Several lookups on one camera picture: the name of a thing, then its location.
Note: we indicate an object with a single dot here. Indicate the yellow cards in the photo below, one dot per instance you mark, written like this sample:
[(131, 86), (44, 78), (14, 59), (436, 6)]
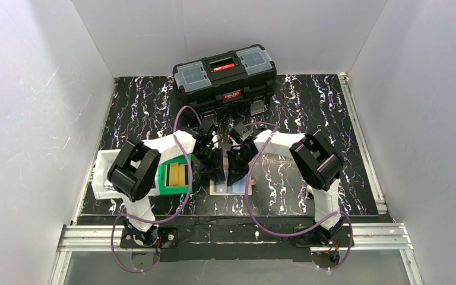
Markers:
[(176, 175)]

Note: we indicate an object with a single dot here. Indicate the white plastic bin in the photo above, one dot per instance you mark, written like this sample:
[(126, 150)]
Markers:
[(102, 188)]

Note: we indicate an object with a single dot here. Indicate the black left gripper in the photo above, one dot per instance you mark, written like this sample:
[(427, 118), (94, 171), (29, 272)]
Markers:
[(213, 162)]

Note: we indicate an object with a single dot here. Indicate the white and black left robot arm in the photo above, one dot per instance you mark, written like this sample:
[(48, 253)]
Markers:
[(133, 174)]

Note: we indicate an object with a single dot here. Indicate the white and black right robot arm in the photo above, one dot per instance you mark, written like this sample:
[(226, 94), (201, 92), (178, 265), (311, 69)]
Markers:
[(318, 162)]

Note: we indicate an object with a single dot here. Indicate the aluminium front rail frame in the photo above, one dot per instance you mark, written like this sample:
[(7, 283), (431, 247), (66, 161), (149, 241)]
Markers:
[(382, 254)]

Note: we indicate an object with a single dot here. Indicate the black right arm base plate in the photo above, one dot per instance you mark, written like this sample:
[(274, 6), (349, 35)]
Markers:
[(316, 240)]

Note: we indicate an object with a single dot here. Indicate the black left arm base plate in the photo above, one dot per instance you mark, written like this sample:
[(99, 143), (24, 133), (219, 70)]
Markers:
[(161, 238)]

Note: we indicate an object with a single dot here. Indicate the green plastic bin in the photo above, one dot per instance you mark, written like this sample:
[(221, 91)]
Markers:
[(161, 188)]

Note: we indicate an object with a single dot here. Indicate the black plastic toolbox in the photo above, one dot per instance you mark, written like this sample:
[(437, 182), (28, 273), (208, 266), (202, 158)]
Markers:
[(226, 83)]

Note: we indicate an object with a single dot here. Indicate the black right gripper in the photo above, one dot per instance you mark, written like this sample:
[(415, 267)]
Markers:
[(235, 163)]

